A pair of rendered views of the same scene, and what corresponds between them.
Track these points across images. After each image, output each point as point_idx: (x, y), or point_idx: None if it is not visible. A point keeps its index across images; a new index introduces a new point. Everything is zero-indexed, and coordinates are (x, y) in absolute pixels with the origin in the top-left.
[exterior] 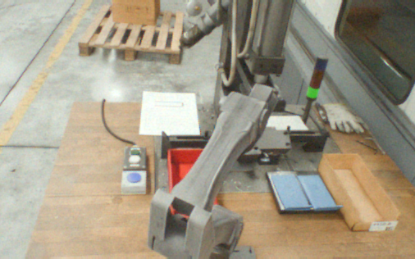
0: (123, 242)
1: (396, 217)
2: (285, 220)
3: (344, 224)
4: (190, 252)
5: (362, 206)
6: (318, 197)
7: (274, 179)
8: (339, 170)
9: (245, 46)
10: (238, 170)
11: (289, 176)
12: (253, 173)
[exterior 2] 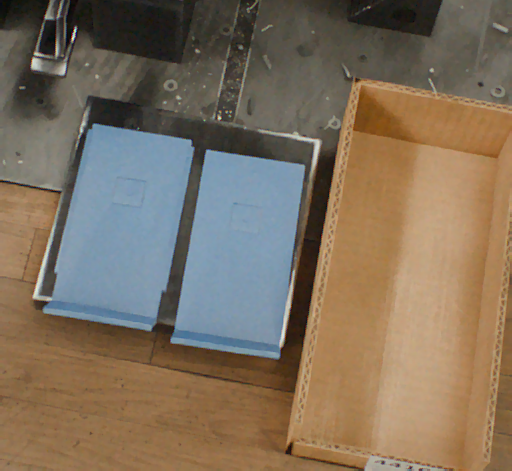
0: None
1: (475, 468)
2: (46, 339)
3: (283, 415)
4: None
5: (415, 356)
6: (230, 275)
7: (94, 144)
8: (439, 149)
9: None
10: None
11: (167, 145)
12: (47, 85)
